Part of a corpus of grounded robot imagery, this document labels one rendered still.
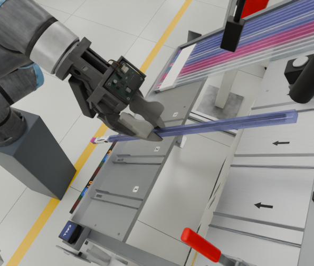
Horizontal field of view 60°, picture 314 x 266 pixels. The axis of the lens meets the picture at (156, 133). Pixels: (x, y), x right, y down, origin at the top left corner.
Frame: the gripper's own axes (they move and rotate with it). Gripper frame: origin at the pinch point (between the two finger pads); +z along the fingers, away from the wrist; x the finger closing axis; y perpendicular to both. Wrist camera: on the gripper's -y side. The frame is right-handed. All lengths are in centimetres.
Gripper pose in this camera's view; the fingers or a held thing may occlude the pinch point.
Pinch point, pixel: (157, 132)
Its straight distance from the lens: 51.2
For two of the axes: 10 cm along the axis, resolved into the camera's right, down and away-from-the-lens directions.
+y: 4.8, -2.3, -8.5
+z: 7.6, 5.8, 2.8
